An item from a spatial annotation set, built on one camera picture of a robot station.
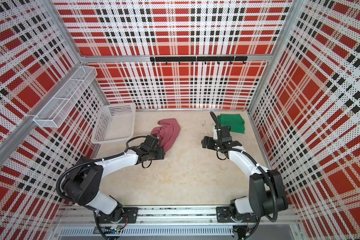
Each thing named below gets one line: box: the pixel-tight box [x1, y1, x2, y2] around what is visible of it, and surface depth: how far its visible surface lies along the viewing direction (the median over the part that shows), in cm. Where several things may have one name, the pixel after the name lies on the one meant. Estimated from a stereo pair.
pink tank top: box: [151, 118, 181, 152], surface depth 103 cm
